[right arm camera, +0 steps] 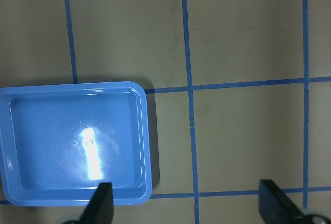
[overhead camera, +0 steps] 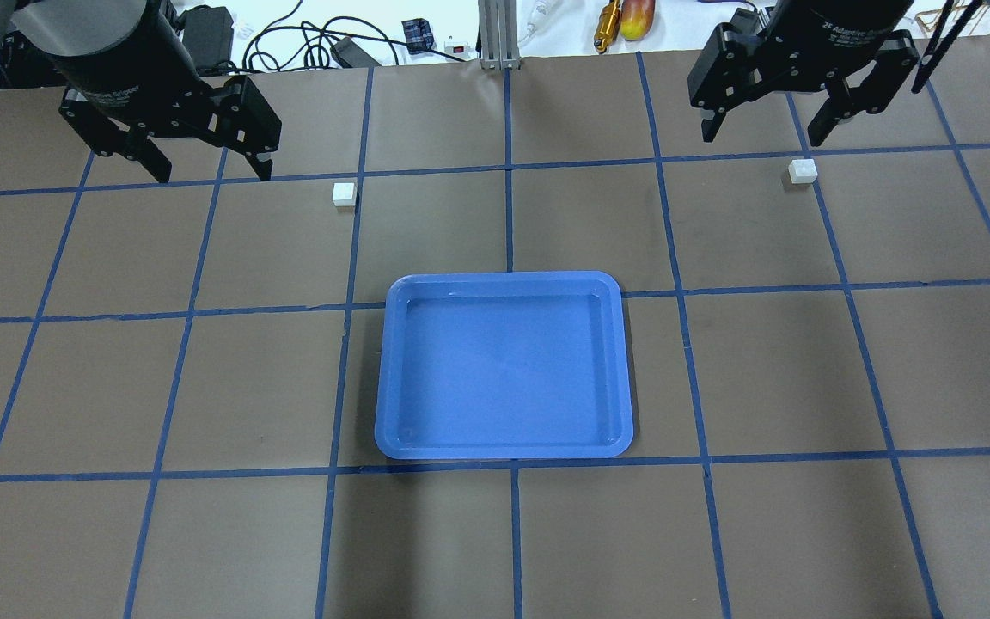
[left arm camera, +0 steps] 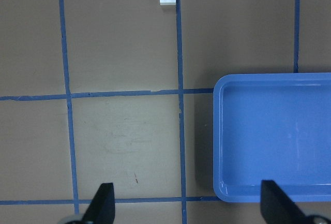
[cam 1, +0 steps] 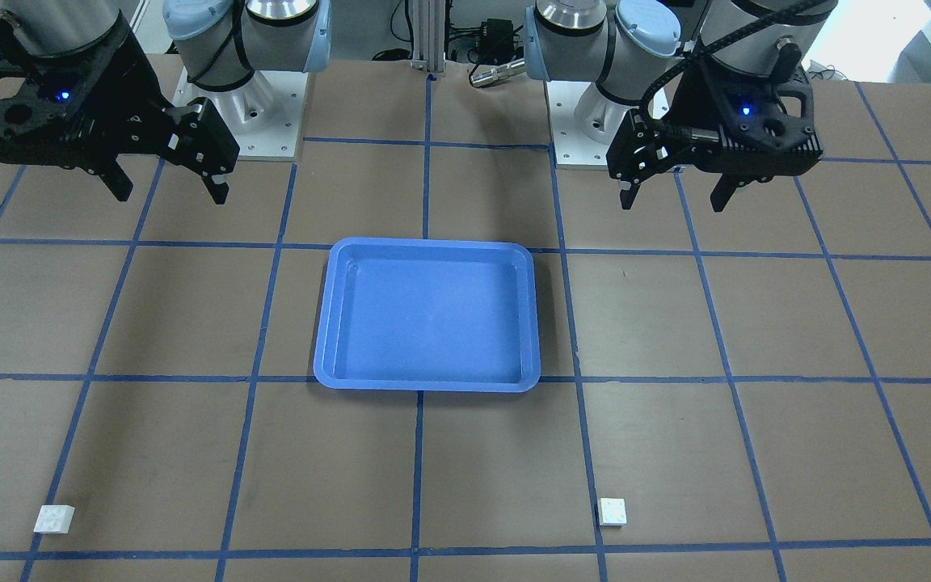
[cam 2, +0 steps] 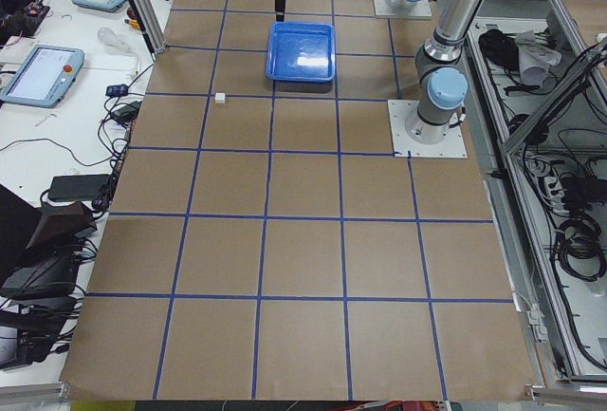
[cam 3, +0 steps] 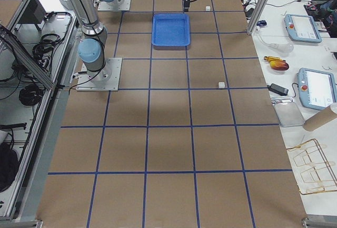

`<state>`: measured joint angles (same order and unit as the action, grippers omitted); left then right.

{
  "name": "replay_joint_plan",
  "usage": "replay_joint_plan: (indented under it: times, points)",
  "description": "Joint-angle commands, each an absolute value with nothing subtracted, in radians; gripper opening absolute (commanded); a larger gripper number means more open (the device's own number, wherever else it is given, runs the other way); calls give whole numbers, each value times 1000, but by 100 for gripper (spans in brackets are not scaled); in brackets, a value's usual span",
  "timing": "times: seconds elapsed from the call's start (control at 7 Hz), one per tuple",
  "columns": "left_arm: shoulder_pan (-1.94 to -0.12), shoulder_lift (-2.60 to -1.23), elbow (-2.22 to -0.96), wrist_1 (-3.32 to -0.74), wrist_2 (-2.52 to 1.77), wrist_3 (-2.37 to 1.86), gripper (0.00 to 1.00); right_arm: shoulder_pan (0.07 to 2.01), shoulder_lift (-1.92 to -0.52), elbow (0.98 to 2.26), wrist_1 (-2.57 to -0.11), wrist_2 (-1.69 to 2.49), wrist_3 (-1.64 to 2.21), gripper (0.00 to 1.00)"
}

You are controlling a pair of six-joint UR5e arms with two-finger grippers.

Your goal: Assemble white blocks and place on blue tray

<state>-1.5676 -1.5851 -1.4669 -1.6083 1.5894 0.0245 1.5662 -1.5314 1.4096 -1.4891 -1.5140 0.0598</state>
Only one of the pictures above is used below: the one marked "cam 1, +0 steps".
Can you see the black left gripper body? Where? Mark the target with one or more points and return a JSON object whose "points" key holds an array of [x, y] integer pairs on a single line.
{"points": [[688, 103]]}

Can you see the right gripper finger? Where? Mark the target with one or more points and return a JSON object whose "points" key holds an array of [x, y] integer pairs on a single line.
{"points": [[217, 187], [116, 180]]}

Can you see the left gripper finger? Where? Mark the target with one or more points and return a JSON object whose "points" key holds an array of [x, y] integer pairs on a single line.
{"points": [[628, 193], [725, 188]]}

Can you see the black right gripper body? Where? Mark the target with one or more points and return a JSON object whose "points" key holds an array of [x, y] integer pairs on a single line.
{"points": [[136, 99]]}

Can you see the white block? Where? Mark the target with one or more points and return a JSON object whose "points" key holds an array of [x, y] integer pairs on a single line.
{"points": [[54, 519], [612, 512]]}

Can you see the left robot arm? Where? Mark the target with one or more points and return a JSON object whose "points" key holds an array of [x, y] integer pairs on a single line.
{"points": [[635, 51]]}

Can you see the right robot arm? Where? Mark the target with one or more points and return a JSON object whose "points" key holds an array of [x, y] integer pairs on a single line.
{"points": [[223, 43]]}

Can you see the blue plastic tray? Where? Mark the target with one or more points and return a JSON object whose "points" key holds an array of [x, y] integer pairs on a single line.
{"points": [[428, 315]]}

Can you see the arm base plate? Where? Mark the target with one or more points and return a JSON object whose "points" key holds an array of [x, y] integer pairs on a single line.
{"points": [[583, 124], [265, 116]]}

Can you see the aluminium frame post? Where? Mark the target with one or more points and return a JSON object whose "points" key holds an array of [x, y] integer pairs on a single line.
{"points": [[428, 35]]}

